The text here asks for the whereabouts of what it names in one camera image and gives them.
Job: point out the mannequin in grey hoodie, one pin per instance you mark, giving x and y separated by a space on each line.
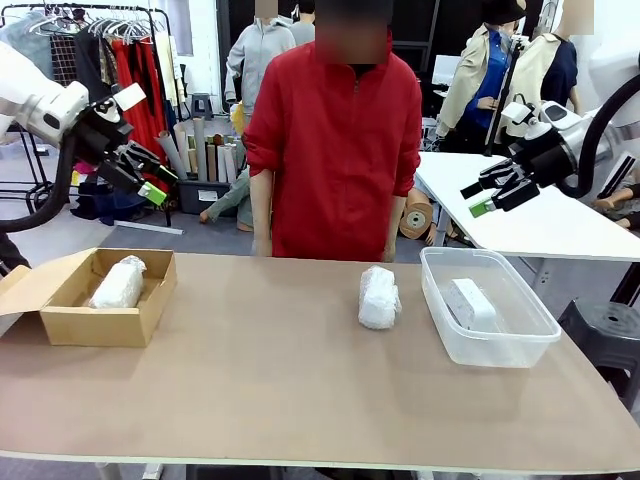
260 50

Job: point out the person's right hand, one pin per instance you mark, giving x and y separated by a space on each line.
263 248

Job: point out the grey step stool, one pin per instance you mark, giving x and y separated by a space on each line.
201 105

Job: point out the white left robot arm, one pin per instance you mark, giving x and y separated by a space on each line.
25 97

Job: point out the yellow bag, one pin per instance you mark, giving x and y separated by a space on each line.
237 117

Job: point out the black plastic stool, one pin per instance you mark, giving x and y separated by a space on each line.
610 340

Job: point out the brown cardboard spool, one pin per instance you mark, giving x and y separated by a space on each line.
419 220

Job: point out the black metal stand leg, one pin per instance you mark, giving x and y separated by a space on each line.
630 285

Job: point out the black clothes rack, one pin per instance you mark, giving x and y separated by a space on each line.
75 6

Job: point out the grey upright paper roll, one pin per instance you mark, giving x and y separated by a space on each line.
200 150

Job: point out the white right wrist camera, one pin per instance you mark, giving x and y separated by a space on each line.
515 112

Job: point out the bubble clock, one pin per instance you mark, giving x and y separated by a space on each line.
117 287
377 305

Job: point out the skin-coloured mannequin parts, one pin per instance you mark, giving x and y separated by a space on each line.
607 204

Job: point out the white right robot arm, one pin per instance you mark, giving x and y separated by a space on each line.
567 130

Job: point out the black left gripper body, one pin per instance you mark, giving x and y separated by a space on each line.
102 141

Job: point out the cream garment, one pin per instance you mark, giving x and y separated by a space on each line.
167 65

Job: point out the black storage bin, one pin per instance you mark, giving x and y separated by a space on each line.
192 197

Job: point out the brown paper roll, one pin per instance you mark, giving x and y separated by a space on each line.
211 165

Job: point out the person's right forearm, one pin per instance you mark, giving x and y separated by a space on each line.
261 205

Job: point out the child mannequin in grey clothes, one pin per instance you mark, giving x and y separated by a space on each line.
225 202

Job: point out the clear plastic container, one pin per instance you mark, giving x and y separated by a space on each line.
500 350

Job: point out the person's left hand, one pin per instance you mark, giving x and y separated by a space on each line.
390 254

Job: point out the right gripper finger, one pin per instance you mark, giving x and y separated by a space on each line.
492 177
517 196

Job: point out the white table leg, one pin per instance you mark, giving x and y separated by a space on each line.
154 473

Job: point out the white slatted panel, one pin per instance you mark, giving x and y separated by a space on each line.
620 175

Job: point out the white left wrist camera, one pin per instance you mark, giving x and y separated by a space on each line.
130 96

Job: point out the mannequin in beige coat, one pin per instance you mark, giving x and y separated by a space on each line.
470 75

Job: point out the white paper roll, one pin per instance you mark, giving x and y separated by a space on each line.
222 165
230 167

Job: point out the red dress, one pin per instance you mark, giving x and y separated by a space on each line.
150 125

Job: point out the white metal bar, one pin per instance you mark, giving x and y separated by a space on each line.
150 227

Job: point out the white side table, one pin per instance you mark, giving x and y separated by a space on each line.
550 235

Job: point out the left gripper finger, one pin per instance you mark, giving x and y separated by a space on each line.
155 192
152 161

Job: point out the person in red jacket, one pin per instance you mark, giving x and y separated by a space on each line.
340 150

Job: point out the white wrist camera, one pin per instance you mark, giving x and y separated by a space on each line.
130 96
515 112

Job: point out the person's left forearm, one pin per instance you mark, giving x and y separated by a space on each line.
395 220

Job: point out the white unwrapped clock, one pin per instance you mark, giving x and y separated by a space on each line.
480 310

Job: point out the dark clothes pile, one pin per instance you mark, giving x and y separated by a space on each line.
107 207

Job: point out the open brown cardboard box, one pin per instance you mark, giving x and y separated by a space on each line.
100 327

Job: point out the grey leaning paper roll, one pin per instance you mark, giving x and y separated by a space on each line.
172 157

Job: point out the grey garment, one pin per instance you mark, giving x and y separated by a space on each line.
25 30

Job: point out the black cloth object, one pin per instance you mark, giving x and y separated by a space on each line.
10 255

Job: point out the person in grey top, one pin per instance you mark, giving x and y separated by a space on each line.
302 32

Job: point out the beige paper roll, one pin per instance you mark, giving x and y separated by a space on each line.
182 145

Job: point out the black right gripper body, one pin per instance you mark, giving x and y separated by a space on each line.
550 160

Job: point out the black stand pole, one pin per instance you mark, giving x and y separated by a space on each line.
508 85

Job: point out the black hat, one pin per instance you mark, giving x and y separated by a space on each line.
502 10

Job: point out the mannequin in beige vest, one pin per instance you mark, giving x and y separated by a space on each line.
560 70

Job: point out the black garment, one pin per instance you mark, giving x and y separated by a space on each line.
90 60

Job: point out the checkered garment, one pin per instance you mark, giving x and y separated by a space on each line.
62 60

